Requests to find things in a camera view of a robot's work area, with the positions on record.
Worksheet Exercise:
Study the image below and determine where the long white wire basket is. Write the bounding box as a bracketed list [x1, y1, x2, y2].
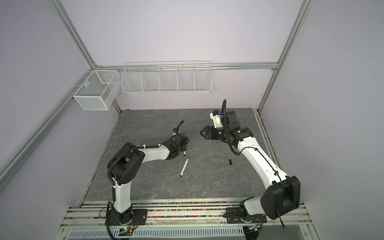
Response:
[122, 61, 213, 94]

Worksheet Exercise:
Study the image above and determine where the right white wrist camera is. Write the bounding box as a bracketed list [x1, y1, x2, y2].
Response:
[210, 110, 224, 128]

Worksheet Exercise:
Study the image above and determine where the white mesh box basket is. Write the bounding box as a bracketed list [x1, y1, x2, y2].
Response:
[74, 70, 122, 111]

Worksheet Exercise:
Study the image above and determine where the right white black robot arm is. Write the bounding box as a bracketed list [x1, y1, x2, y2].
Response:
[200, 110, 301, 220]

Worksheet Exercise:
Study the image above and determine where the black whiteboard marker two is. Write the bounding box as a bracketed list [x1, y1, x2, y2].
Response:
[180, 158, 189, 177]

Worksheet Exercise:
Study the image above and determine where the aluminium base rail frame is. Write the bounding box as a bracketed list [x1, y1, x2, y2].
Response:
[56, 198, 319, 240]

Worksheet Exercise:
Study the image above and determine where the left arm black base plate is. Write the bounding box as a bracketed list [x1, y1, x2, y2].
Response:
[106, 208, 148, 226]

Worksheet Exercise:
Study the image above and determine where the white vented cable duct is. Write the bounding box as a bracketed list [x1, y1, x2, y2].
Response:
[67, 227, 245, 240]

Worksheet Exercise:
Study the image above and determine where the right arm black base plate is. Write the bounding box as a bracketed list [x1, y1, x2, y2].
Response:
[223, 207, 267, 224]

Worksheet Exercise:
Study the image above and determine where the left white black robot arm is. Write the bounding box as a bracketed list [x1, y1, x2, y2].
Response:
[107, 133, 189, 225]

